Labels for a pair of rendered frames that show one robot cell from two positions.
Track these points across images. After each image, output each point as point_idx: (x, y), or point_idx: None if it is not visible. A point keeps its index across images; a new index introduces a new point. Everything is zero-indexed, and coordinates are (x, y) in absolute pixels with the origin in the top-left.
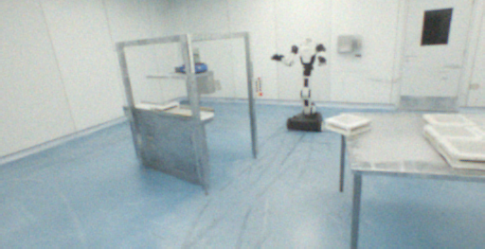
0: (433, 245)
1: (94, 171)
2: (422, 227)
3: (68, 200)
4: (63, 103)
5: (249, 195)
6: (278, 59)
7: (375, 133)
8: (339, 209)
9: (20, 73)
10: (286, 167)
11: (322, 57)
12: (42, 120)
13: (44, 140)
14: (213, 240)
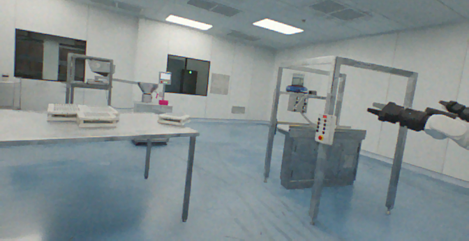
0: (95, 205)
1: None
2: (99, 215)
3: None
4: (442, 142)
5: (243, 190)
6: (460, 116)
7: (152, 121)
8: (173, 204)
9: (417, 105)
10: (266, 226)
11: (386, 105)
12: (414, 146)
13: (407, 161)
14: (220, 170)
